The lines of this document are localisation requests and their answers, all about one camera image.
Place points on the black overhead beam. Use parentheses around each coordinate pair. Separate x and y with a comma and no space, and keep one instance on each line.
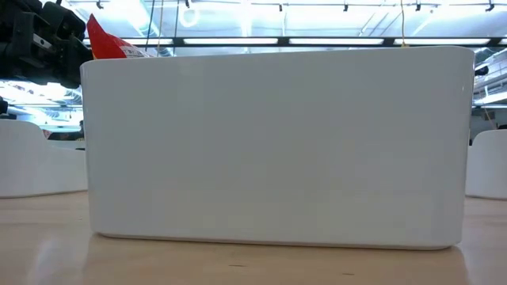
(283,41)

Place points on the white plastic bin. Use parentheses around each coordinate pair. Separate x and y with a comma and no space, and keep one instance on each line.
(277,150)
(35,166)
(489,166)

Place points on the person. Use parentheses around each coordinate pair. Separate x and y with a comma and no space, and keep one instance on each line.
(81,128)

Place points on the red Maruchan noodle pack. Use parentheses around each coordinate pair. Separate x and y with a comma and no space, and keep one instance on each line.
(105,43)

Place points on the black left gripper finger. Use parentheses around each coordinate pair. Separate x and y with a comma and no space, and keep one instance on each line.
(75,59)

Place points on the black ceiling fixture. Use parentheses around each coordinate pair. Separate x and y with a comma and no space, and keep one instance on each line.
(481,70)

